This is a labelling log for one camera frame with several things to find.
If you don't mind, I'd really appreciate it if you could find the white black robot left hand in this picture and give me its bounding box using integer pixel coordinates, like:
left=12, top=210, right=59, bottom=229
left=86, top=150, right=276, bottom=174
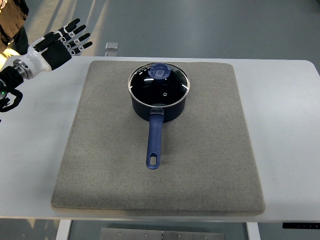
left=13, top=18, right=93, bottom=79

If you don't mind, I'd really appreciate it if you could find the glass pot lid blue knob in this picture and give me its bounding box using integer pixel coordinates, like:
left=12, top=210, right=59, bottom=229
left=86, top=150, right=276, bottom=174
left=128, top=62, right=190, bottom=107

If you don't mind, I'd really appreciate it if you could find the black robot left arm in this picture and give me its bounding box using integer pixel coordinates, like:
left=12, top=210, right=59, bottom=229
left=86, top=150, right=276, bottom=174
left=0, top=64, right=26, bottom=113

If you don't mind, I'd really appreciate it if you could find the person in dark clothing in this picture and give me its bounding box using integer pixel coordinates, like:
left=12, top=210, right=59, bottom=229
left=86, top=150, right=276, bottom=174
left=0, top=0, right=29, bottom=67

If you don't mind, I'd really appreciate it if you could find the dark blue saucepan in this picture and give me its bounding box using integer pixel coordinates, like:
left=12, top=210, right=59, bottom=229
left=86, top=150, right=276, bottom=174
left=131, top=96, right=186, bottom=170

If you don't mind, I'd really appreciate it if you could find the white table leg left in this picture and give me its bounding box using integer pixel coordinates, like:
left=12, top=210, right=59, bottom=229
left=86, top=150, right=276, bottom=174
left=55, top=219, right=72, bottom=240

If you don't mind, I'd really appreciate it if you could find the white table leg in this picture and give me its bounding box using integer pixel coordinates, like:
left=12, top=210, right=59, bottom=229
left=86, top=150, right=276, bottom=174
left=55, top=219, right=72, bottom=240
left=246, top=222, right=261, bottom=240

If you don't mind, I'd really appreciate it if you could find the grey felt mat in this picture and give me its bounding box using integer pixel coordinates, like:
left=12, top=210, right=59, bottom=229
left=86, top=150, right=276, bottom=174
left=51, top=60, right=266, bottom=217

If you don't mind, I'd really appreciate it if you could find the white table leg right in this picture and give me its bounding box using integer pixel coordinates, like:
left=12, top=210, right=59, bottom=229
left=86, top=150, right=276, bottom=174
left=246, top=222, right=261, bottom=240

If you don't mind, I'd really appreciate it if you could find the black table control panel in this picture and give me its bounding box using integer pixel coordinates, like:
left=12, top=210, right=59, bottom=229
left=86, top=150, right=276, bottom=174
left=282, top=222, right=320, bottom=230

